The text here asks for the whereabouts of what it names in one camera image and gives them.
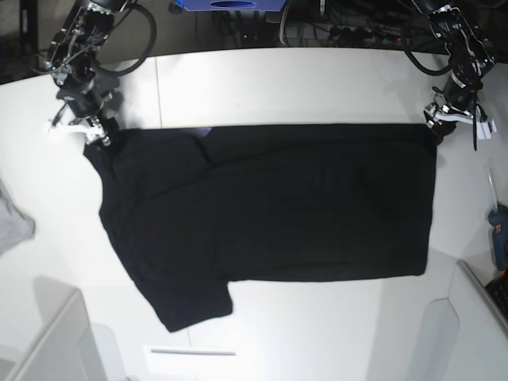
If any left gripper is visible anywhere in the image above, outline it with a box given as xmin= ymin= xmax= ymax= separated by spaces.
xmin=424 ymin=77 xmax=483 ymax=144

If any blue box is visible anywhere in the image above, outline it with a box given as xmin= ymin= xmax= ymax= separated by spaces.
xmin=175 ymin=0 xmax=287 ymax=12

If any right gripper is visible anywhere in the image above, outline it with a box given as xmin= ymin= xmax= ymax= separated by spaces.
xmin=49 ymin=89 xmax=120 ymax=148

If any grey cloth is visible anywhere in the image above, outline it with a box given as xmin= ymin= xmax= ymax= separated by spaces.
xmin=1 ymin=182 xmax=36 ymax=254

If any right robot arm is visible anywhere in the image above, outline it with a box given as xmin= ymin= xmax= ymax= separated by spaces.
xmin=35 ymin=1 xmax=157 ymax=147

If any blue glue gun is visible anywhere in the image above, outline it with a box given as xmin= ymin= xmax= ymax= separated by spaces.
xmin=487 ymin=203 xmax=507 ymax=271

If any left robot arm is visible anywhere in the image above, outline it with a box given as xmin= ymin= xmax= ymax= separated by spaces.
xmin=400 ymin=1 xmax=497 ymax=149

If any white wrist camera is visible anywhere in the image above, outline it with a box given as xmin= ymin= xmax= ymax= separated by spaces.
xmin=475 ymin=117 xmax=498 ymax=140
xmin=44 ymin=121 xmax=65 ymax=135

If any black keyboard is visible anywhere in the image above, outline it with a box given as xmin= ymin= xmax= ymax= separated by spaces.
xmin=486 ymin=274 xmax=508 ymax=318

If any black T-shirt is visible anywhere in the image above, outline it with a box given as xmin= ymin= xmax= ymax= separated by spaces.
xmin=83 ymin=124 xmax=437 ymax=333

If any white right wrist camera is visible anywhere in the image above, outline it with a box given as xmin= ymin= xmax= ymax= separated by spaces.
xmin=44 ymin=121 xmax=65 ymax=135

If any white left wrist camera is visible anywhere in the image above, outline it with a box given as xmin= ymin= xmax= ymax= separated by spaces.
xmin=475 ymin=117 xmax=498 ymax=140

